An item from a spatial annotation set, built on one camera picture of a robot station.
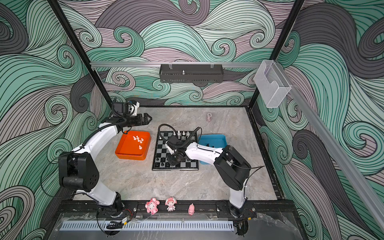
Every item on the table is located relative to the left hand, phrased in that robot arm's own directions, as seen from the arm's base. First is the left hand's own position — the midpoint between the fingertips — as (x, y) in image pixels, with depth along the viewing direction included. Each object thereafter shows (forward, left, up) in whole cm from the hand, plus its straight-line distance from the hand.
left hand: (146, 117), depth 88 cm
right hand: (-21, -16, -16) cm, 31 cm away
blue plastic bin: (-4, -44, -19) cm, 48 cm away
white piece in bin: (-11, +5, -18) cm, 21 cm away
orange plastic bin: (-9, +10, -18) cm, 22 cm away
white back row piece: (0, -16, -17) cm, 23 cm away
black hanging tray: (+27, -27, +14) cm, 41 cm away
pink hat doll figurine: (-42, -18, -16) cm, 48 cm away
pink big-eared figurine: (-44, -9, -15) cm, 48 cm away
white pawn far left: (-4, -7, -17) cm, 19 cm away
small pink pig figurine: (-45, -28, -17) cm, 56 cm away
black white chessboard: (-21, -10, -17) cm, 29 cm away
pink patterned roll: (+13, -41, -13) cm, 45 cm away
